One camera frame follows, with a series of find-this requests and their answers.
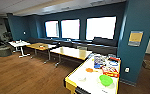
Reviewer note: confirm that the green bowl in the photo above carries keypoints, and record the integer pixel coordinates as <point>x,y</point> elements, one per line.
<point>105,80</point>

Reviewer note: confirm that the dark window bench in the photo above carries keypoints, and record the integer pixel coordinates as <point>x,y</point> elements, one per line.
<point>77,44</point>

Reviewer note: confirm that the bright window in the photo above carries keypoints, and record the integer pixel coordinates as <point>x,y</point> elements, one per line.
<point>52,29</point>
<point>101,27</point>
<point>70,29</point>

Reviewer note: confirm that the colourful game box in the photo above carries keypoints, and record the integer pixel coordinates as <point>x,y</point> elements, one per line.
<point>99,61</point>

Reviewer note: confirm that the dark bench cushion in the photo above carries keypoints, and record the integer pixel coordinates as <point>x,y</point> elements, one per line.
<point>102,41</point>

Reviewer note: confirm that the yellow wooden game table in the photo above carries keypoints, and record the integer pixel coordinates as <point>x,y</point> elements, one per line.
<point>87,81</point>

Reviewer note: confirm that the flat red box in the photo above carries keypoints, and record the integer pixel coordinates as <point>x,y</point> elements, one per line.
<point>113,59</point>

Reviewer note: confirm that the small white table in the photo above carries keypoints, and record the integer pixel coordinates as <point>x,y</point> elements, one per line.
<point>19,43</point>

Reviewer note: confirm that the dark floor bin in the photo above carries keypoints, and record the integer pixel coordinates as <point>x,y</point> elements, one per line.
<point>3,51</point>

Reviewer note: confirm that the white wall outlet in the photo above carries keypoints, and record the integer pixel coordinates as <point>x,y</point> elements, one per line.
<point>126,70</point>

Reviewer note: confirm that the yellow wall notice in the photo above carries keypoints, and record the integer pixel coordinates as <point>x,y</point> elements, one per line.
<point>135,38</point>

